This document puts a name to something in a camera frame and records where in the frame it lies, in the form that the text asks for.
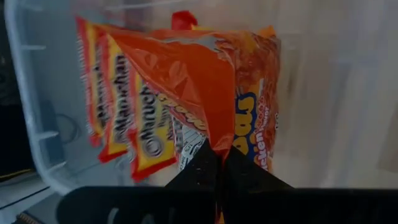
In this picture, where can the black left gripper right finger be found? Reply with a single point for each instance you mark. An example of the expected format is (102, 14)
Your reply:
(245, 171)

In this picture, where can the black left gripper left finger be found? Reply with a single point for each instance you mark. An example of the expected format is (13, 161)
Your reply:
(199, 168)

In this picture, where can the clear plastic bin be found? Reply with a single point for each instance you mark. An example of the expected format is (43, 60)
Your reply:
(326, 93)

